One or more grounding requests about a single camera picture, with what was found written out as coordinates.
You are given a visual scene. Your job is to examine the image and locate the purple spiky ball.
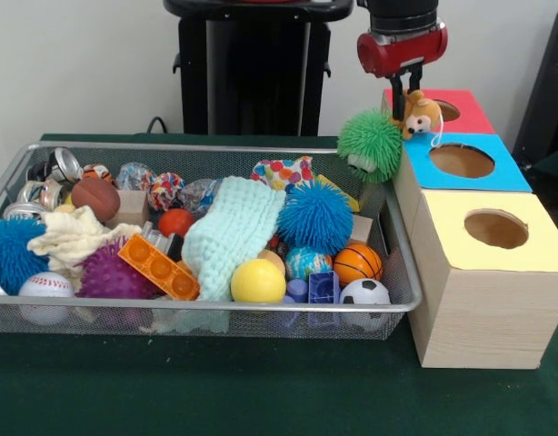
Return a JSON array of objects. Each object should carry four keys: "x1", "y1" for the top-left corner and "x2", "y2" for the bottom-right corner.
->
[{"x1": 74, "y1": 238, "x2": 160, "y2": 300}]

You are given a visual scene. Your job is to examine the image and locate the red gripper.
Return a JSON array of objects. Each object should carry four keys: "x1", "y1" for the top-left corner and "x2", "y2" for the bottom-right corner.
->
[{"x1": 356, "y1": 20, "x2": 449, "y2": 127}]

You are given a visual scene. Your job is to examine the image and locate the blue fuzzy ball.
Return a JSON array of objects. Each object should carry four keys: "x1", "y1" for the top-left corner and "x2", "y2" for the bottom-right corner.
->
[
  {"x1": 276, "y1": 181, "x2": 355, "y2": 256},
  {"x1": 0, "y1": 215, "x2": 51, "y2": 296}
]

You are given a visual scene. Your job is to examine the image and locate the white baseball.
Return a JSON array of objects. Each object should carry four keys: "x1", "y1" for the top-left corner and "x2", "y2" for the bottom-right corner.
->
[{"x1": 17, "y1": 272, "x2": 75, "y2": 326}]

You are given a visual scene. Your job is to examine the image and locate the dark green table cloth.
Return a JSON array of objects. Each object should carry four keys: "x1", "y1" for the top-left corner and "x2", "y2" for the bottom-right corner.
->
[
  {"x1": 0, "y1": 132, "x2": 558, "y2": 436},
  {"x1": 531, "y1": 144, "x2": 558, "y2": 183}
]

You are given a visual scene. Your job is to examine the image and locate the wooden box with three holes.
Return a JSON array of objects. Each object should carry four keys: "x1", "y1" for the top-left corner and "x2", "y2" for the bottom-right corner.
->
[{"x1": 374, "y1": 88, "x2": 558, "y2": 370}]

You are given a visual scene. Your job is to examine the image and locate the small orange basketball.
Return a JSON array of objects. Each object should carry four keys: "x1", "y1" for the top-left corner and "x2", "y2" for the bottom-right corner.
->
[{"x1": 332, "y1": 243, "x2": 384, "y2": 288}]

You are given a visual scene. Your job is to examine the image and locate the brown monkey plush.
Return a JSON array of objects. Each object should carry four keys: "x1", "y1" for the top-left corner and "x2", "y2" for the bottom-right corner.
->
[{"x1": 390, "y1": 89, "x2": 443, "y2": 146}]

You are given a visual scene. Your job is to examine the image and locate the mint green knitted cloth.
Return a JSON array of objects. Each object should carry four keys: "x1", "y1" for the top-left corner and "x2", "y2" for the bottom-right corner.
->
[{"x1": 181, "y1": 175, "x2": 288, "y2": 302}]

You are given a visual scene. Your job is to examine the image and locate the orange plastic block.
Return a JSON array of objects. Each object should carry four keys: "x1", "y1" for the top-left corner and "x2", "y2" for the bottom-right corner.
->
[{"x1": 117, "y1": 233, "x2": 202, "y2": 302}]

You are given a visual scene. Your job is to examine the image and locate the green fuzzy ball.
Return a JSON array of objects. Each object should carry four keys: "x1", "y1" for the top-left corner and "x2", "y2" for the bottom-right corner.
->
[{"x1": 336, "y1": 107, "x2": 404, "y2": 184}]

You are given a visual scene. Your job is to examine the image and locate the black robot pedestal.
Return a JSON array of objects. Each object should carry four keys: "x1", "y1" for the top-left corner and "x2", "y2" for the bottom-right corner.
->
[{"x1": 163, "y1": 0, "x2": 355, "y2": 136}]

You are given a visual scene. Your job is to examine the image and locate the black cable loop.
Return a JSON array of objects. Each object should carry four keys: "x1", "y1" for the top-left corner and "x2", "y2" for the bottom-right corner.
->
[{"x1": 144, "y1": 115, "x2": 170, "y2": 135}]

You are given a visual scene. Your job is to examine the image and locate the brown toy football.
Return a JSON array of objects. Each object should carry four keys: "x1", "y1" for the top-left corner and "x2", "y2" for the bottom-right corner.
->
[{"x1": 70, "y1": 176, "x2": 122, "y2": 223}]

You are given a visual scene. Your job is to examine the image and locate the yellow ball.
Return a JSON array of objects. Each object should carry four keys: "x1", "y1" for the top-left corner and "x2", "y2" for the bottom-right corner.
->
[{"x1": 230, "y1": 259, "x2": 288, "y2": 304}]

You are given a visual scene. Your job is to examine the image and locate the black and white soccer ball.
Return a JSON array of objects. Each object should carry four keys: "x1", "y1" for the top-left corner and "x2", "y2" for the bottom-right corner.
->
[{"x1": 338, "y1": 277, "x2": 393, "y2": 332}]

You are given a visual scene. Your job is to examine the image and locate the shallow clear mesh bin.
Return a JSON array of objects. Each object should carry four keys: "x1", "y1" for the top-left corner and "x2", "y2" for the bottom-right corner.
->
[{"x1": 0, "y1": 140, "x2": 423, "y2": 341}]

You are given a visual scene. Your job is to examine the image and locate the black upright panel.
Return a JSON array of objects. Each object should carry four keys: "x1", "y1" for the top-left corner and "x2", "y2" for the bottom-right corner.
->
[{"x1": 511, "y1": 6, "x2": 558, "y2": 160}]

